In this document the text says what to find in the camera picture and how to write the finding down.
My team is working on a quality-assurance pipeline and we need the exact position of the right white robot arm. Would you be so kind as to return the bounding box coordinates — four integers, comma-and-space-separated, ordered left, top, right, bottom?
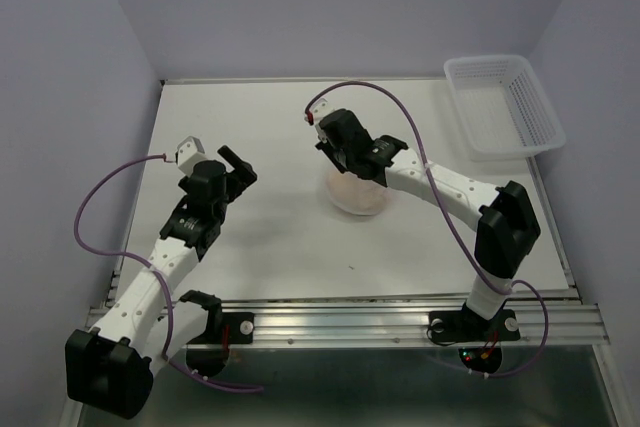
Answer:
306, 104, 541, 343

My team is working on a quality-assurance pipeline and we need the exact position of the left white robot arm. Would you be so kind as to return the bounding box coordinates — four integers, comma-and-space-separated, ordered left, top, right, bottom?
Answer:
65, 137, 257, 419

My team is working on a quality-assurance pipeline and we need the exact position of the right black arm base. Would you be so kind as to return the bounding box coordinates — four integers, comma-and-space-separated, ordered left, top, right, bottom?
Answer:
426, 306, 521, 375

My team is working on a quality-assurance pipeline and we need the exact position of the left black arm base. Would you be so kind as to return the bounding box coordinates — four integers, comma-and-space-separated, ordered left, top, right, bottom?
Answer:
169, 290, 255, 381

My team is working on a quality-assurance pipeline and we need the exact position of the white plastic basket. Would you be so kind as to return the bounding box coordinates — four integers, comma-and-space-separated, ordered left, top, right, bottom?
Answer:
444, 55, 566, 161

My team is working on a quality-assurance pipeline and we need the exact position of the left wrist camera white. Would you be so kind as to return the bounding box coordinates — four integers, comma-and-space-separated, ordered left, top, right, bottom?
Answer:
175, 136, 207, 177

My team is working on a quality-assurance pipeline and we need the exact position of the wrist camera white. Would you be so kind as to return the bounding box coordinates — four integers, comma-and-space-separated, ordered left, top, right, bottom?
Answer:
305, 97, 336, 142
175, 136, 207, 177

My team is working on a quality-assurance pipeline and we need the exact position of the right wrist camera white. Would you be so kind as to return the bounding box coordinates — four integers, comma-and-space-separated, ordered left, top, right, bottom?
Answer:
305, 97, 336, 142

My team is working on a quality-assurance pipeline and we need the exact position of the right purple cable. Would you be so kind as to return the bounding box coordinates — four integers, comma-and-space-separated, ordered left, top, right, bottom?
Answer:
307, 80, 550, 379

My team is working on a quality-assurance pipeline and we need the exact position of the purple cable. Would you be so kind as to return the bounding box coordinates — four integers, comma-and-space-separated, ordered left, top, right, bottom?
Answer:
73, 152, 265, 393
307, 80, 550, 379

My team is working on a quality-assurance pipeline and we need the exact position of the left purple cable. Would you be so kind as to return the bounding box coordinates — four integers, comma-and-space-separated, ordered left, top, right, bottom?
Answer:
73, 152, 265, 393

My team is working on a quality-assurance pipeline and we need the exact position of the aluminium mounting rail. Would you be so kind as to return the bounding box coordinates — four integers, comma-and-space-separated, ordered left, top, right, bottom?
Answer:
222, 299, 609, 350

